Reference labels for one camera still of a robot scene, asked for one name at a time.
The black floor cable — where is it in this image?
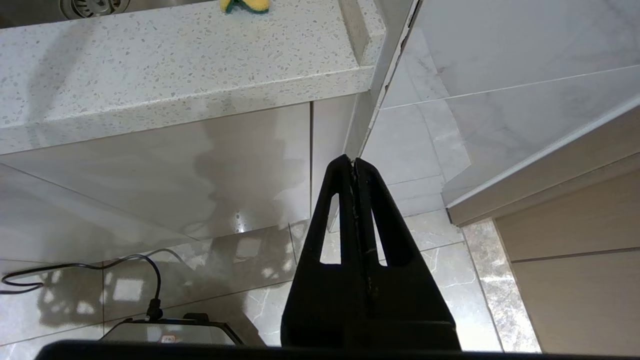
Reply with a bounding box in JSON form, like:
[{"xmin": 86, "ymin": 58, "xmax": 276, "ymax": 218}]
[{"xmin": 0, "ymin": 254, "xmax": 165, "ymax": 322}]

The stainless steel sink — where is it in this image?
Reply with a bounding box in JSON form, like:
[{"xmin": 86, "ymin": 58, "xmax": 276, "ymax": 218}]
[{"xmin": 0, "ymin": 0, "xmax": 222, "ymax": 29}]

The wide white glossy cabinet door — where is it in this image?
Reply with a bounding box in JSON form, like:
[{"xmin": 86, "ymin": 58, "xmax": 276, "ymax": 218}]
[{"xmin": 0, "ymin": 101, "xmax": 312, "ymax": 264}]

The yellow green sponge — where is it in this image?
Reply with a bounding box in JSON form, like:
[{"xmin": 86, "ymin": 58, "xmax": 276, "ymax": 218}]
[{"xmin": 218, "ymin": 0, "xmax": 271, "ymax": 15}]

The narrow white cabinet panel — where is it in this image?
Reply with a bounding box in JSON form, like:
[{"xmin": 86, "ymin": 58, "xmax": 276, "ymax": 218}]
[{"xmin": 310, "ymin": 94, "xmax": 372, "ymax": 233}]

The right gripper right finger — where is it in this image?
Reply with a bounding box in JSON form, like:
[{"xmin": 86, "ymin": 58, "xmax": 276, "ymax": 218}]
[{"xmin": 354, "ymin": 158, "xmax": 462, "ymax": 351}]

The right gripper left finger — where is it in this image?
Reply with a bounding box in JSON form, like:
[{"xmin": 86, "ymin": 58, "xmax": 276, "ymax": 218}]
[{"xmin": 280, "ymin": 154, "xmax": 371, "ymax": 349}]

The metal sink drain strainer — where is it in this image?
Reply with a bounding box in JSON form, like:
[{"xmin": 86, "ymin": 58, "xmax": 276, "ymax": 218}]
[{"xmin": 59, "ymin": 0, "xmax": 132, "ymax": 20}]

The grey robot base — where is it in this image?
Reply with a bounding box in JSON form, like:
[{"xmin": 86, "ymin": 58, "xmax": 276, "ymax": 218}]
[{"xmin": 99, "ymin": 312, "xmax": 246, "ymax": 347}]

